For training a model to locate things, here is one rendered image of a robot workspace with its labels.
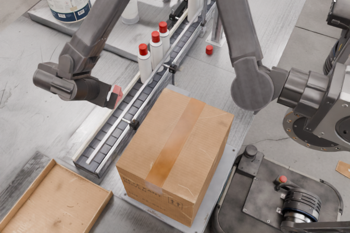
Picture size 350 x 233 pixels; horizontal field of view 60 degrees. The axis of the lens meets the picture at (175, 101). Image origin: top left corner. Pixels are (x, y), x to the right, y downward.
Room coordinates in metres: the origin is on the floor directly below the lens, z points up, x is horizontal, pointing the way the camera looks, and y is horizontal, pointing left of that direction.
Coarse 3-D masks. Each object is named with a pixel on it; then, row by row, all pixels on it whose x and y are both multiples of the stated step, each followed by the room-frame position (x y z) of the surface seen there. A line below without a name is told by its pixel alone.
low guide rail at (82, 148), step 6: (186, 12) 1.23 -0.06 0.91; (180, 18) 1.18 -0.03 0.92; (174, 30) 1.11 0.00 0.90; (138, 72) 0.84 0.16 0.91; (138, 78) 0.82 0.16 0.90; (132, 84) 0.78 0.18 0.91; (126, 90) 0.74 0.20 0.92; (120, 102) 0.70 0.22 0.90; (108, 114) 0.63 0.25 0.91; (102, 120) 0.60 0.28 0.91; (96, 126) 0.57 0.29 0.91; (102, 126) 0.58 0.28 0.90; (96, 132) 0.56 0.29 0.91; (90, 138) 0.52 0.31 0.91; (84, 144) 0.50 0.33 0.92; (78, 150) 0.48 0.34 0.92; (78, 156) 0.46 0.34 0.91
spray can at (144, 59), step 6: (144, 48) 0.81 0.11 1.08; (138, 54) 0.82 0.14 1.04; (144, 54) 0.81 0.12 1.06; (150, 54) 0.82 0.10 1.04; (138, 60) 0.81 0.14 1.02; (144, 60) 0.80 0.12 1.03; (150, 60) 0.81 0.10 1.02; (144, 66) 0.80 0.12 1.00; (150, 66) 0.81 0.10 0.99; (144, 72) 0.80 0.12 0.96; (150, 72) 0.81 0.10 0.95; (144, 78) 0.80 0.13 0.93
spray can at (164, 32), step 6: (162, 24) 0.94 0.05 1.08; (162, 30) 0.93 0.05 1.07; (168, 30) 0.96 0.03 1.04; (162, 36) 0.92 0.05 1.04; (168, 36) 0.93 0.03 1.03; (162, 42) 0.92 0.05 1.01; (168, 42) 0.93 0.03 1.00; (162, 48) 0.92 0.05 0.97; (168, 48) 0.93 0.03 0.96; (168, 60) 0.93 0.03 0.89
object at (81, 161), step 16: (176, 32) 1.12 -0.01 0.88; (192, 32) 1.12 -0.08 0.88; (176, 48) 1.01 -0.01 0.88; (128, 96) 0.74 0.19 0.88; (144, 96) 0.74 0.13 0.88; (128, 112) 0.66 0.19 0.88; (96, 144) 0.52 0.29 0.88; (112, 144) 0.52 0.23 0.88; (80, 160) 0.45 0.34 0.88; (96, 160) 0.45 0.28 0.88
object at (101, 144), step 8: (208, 0) 1.27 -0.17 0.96; (200, 8) 1.20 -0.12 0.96; (184, 32) 1.03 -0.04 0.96; (176, 40) 0.98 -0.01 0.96; (168, 56) 0.90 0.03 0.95; (160, 64) 0.84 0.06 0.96; (152, 72) 0.80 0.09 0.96; (144, 88) 0.72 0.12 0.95; (136, 96) 0.68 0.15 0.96; (120, 120) 0.57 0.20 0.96; (112, 128) 0.54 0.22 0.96; (104, 144) 0.48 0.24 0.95; (96, 152) 0.45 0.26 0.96; (88, 160) 0.42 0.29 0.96
